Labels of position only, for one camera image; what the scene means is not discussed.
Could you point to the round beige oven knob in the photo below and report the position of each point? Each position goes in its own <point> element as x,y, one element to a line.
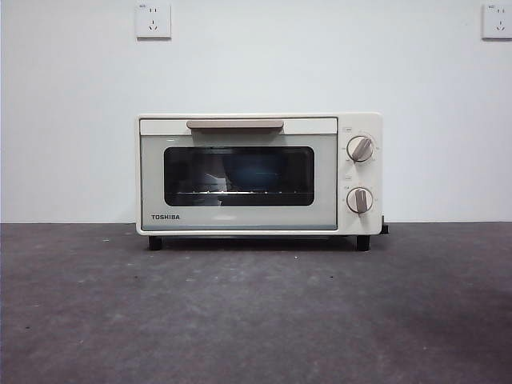
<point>359,200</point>
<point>360,149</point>

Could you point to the blue ribbed bowl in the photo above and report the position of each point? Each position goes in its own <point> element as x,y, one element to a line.
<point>248,176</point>

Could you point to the white wall socket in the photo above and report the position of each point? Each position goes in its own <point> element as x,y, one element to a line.
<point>153,22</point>
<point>498,22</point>

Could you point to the cream toaster oven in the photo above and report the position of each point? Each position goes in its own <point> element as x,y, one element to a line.
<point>358,176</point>

